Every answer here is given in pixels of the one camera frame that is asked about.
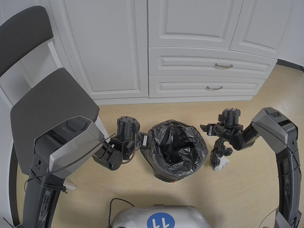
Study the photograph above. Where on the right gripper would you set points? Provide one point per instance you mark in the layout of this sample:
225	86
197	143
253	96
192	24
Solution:
234	130

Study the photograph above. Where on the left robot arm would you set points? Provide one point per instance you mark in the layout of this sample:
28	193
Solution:
68	146

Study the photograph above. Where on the white wardrobe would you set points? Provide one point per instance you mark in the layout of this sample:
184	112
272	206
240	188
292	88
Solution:
106	44

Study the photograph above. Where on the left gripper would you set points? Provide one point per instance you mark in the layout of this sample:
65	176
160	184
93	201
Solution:
146	140

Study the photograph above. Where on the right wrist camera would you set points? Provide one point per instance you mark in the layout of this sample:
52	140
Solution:
209	129

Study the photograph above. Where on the clear printed wrapper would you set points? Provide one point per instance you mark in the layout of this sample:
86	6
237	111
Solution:
223	164

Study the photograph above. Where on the black plastic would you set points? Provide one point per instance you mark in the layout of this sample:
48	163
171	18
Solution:
219	154

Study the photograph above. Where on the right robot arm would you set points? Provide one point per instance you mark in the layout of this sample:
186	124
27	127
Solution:
282	139

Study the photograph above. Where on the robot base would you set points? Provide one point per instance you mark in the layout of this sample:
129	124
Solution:
161	218

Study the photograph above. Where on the white chair with grey cushions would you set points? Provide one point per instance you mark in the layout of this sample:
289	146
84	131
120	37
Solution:
54	98

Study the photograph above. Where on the black plastic bag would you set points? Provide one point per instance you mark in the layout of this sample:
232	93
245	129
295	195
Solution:
180	148

